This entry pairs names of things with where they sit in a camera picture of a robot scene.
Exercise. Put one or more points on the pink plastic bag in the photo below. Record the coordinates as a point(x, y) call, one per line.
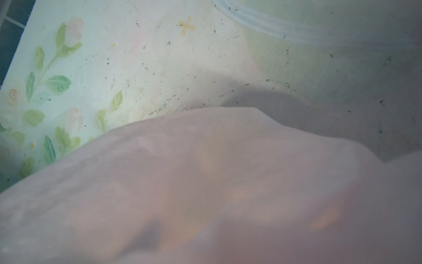
point(216, 186)

